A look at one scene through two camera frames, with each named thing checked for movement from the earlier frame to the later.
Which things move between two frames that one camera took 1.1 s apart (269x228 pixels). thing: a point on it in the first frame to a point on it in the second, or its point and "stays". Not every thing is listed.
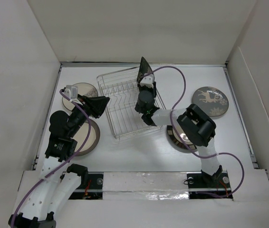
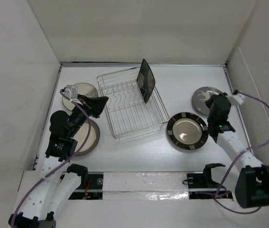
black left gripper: x=94 y=106 stays
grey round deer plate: x=212 y=100 stays
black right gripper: x=153 y=90 to x=212 y=99
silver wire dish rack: x=120 y=87 stays
